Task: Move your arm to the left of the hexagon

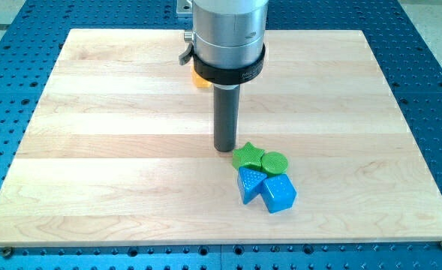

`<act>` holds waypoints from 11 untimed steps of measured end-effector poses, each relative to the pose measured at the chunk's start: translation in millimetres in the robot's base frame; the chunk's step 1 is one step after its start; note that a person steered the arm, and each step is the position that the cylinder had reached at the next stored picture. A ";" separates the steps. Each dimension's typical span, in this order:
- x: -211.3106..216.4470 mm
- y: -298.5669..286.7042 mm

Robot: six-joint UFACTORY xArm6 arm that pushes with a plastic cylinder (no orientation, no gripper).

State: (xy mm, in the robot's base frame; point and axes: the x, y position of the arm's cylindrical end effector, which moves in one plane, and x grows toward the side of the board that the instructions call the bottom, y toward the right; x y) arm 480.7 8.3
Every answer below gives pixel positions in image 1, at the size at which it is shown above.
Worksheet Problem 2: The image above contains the yellow hexagon block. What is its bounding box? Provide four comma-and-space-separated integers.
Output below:
191, 66, 212, 89

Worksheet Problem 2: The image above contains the blue triangle block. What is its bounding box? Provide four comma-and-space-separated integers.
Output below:
237, 166, 267, 205

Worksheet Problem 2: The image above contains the green round block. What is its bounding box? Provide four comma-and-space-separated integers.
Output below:
261, 151, 289, 176

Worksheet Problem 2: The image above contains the green star block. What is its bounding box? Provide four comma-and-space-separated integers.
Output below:
232, 142, 265, 170

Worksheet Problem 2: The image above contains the black clamp ring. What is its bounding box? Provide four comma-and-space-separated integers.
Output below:
191, 43, 266, 86

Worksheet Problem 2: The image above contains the light wooden board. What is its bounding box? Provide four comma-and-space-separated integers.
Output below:
0, 29, 442, 247

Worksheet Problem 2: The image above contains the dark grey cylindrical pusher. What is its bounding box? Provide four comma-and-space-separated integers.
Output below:
213, 85, 240, 152

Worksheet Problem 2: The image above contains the blue cube block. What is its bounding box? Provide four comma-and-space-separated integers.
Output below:
260, 174, 297, 214

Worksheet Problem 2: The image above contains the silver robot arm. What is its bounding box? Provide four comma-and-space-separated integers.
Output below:
191, 0, 269, 70

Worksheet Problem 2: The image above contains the silver metal bracket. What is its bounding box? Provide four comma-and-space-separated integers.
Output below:
176, 0, 192, 18

